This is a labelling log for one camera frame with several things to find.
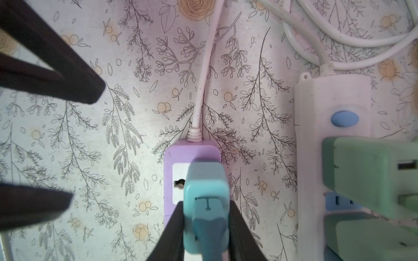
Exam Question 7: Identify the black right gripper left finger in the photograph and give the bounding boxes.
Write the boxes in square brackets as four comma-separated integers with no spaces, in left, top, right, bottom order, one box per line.
[147,201,185,261]

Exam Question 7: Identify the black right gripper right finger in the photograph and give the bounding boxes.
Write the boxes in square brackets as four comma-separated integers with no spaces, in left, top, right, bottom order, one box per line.
[228,201,267,261]

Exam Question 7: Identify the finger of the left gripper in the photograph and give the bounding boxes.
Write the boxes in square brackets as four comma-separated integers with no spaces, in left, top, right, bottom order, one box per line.
[1,1,106,104]
[1,183,74,230]

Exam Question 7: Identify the white blue power strip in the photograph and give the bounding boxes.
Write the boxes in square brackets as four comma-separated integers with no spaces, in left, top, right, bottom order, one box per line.
[293,71,418,261]

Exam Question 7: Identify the light green charger plug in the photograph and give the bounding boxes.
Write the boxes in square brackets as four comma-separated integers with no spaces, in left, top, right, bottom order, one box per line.
[322,136,418,220]

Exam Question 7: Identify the purple power strip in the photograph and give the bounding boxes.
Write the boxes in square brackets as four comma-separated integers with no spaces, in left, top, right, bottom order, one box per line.
[163,140,221,225]

